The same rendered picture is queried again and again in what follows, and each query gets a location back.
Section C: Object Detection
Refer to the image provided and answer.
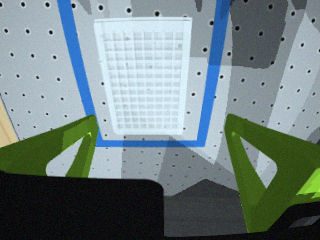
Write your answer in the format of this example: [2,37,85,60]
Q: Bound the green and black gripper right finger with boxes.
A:
[224,114,320,233]

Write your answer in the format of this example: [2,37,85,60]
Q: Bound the blue tape outline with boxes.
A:
[57,0,231,147]

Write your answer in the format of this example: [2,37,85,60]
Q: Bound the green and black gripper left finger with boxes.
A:
[0,114,99,178]

